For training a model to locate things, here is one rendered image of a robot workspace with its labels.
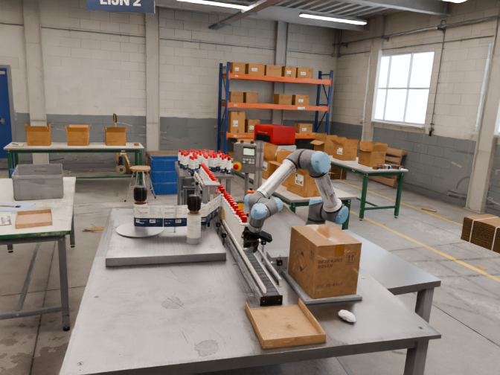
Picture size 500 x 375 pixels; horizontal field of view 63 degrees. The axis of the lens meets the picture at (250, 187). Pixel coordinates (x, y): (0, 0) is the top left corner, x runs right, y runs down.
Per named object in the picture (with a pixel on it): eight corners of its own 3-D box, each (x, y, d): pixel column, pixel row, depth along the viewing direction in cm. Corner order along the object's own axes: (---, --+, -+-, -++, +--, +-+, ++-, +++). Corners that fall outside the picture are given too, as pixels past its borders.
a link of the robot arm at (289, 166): (292, 143, 241) (239, 196, 220) (307, 145, 233) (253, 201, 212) (298, 158, 248) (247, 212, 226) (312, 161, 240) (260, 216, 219)
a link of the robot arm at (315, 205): (315, 214, 272) (317, 194, 270) (331, 219, 263) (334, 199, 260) (303, 216, 264) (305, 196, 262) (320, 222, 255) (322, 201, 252)
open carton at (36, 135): (22, 146, 679) (21, 123, 671) (28, 143, 723) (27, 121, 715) (50, 146, 692) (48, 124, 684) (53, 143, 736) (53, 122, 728)
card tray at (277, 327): (245, 309, 186) (245, 301, 185) (298, 305, 192) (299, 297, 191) (263, 349, 157) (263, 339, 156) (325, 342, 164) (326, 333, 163)
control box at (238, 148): (237, 169, 279) (239, 141, 275) (261, 172, 273) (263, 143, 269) (231, 171, 269) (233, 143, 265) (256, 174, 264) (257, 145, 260)
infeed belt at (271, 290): (210, 207, 345) (210, 203, 344) (219, 207, 347) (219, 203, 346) (263, 303, 190) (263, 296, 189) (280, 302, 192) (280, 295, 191)
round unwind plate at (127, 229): (117, 223, 280) (117, 222, 280) (163, 222, 288) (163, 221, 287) (114, 239, 251) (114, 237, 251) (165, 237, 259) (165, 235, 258)
